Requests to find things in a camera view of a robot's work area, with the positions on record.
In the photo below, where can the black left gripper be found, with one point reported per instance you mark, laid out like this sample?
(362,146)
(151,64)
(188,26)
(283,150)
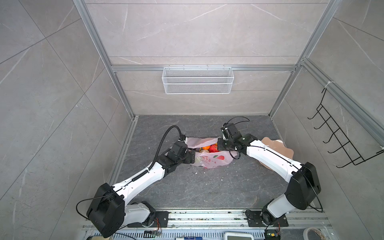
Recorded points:
(191,156)

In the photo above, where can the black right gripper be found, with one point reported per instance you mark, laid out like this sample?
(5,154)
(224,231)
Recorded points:
(220,144)

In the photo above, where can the pink plastic bag fruit print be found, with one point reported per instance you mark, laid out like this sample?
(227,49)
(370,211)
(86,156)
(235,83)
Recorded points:
(206,159)

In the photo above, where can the pink scalloped plate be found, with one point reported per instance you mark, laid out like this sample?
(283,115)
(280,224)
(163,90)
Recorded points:
(278,146)

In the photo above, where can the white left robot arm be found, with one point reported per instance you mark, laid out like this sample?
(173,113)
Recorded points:
(111,210)

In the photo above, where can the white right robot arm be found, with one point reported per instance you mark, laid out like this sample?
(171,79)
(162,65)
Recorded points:
(303,181)

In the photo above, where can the red fake apple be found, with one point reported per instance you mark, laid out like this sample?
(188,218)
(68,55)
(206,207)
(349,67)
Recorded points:
(213,148)

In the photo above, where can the white device at bottom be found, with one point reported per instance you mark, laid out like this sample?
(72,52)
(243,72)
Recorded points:
(237,236)

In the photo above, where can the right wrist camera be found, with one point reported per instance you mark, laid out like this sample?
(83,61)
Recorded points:
(230,131)

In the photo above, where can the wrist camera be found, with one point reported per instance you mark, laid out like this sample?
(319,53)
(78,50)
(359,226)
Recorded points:
(230,131)
(182,138)

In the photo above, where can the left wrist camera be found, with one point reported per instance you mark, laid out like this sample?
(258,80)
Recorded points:
(182,138)

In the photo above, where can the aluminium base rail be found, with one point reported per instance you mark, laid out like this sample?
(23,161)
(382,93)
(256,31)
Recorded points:
(236,219)

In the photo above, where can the white wire mesh basket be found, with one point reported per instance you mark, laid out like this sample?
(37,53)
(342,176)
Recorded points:
(197,80)

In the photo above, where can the black wire hook rack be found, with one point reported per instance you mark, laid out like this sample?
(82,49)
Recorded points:
(345,145)

